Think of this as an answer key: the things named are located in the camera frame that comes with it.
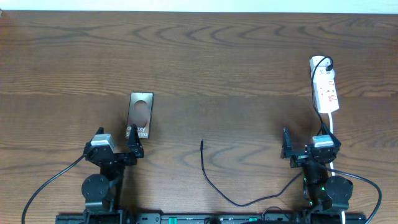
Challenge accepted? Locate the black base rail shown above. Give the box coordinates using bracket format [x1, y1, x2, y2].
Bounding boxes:
[55, 212, 368, 224]

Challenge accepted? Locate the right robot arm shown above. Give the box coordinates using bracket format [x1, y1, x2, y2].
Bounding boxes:
[280, 124, 353, 223]

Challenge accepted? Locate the black USB charging cable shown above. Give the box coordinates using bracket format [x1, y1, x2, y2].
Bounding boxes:
[200, 55, 335, 208]

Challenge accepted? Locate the white power strip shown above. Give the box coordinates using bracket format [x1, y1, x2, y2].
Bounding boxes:
[309, 55, 339, 114]

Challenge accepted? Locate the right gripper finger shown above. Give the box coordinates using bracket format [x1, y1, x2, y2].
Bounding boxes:
[320, 123, 331, 135]
[280, 128, 293, 159]

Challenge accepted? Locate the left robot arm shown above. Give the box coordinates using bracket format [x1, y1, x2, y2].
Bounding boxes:
[81, 124, 144, 223]

